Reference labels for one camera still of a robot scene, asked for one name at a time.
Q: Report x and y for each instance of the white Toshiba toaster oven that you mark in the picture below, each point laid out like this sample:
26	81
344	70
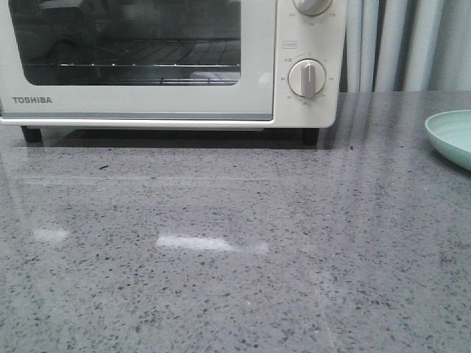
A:
297	37

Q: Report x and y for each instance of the mint green plate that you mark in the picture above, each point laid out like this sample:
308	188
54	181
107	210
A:
449	134

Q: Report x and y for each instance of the metal wire oven rack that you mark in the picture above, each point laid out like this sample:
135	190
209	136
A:
138	63

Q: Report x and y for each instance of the upper oven control knob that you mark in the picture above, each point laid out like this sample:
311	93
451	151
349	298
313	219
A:
312	7

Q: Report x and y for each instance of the grey pleated curtain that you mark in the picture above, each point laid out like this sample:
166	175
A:
406	46

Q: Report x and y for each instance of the lower oven timer knob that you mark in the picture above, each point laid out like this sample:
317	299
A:
307	78

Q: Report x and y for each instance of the oven glass door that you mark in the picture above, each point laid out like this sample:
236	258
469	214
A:
31	28

